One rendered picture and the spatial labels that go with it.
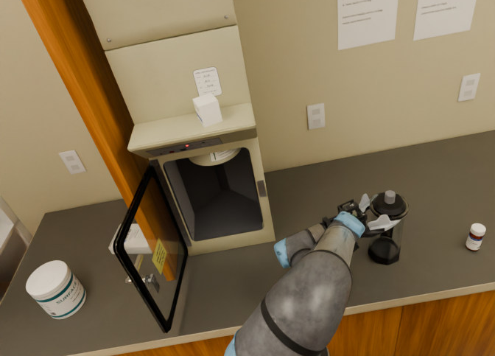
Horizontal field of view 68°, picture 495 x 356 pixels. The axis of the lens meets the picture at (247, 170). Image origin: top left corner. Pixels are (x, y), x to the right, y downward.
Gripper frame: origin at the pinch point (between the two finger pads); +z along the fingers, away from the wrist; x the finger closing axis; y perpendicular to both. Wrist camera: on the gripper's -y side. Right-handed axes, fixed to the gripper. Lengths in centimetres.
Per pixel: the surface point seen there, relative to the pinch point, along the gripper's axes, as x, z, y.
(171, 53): 25, -41, 57
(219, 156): 26, -39, 23
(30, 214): 90, -127, -11
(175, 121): 23, -46, 41
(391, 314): -13.0, -7.6, -33.1
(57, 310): 23, -106, -6
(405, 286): -13.1, -2.9, -20.0
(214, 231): 29, -50, -8
